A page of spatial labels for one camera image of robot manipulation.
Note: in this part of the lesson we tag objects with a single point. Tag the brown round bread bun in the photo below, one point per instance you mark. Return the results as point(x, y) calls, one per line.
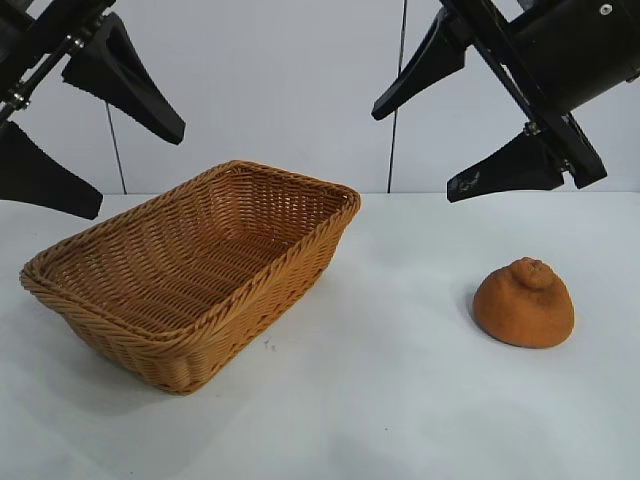
point(525, 315)

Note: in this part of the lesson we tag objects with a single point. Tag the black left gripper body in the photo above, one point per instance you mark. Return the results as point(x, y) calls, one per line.
point(45, 55)

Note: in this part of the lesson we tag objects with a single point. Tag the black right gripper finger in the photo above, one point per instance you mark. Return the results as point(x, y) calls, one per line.
point(430, 65)
point(515, 170)

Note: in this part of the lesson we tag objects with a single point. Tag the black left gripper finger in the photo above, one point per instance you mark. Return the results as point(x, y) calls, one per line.
point(125, 85)
point(40, 175)

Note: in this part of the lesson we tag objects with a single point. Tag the tan woven wicker basket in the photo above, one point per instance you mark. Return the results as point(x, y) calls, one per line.
point(165, 280)

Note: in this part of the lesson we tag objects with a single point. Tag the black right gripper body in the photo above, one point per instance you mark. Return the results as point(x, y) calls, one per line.
point(565, 55)

